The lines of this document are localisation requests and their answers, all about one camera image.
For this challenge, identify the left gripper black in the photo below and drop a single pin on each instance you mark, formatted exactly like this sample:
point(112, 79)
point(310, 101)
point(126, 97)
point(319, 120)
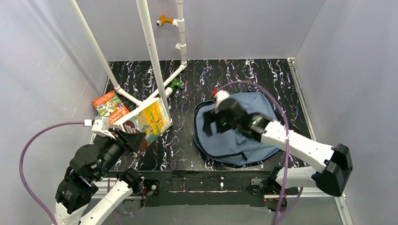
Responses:
point(123, 141)

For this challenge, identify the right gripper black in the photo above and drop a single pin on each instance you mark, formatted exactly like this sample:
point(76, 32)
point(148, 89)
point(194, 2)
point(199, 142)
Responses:
point(214, 116)

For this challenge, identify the yellow illustrated cover book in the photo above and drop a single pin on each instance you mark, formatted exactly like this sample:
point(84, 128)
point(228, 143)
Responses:
point(147, 122)

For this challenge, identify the blue backpack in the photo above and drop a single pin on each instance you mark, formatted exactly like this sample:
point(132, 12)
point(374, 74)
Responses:
point(232, 147)

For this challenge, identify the orange green treehouse book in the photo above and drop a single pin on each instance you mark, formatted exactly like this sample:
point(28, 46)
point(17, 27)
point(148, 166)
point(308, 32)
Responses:
point(110, 106)

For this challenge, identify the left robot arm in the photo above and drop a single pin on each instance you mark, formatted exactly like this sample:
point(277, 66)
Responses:
point(91, 164)

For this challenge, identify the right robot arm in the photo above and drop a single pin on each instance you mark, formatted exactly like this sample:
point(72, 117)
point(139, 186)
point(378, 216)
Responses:
point(328, 167)

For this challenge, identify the green white pipe fitting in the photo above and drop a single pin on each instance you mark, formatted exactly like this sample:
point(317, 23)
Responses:
point(175, 83)

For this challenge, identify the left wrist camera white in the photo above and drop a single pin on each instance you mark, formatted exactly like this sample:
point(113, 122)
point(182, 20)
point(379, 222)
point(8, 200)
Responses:
point(100, 126)

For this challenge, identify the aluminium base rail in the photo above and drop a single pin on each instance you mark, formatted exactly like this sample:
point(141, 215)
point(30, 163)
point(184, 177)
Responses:
point(206, 187)

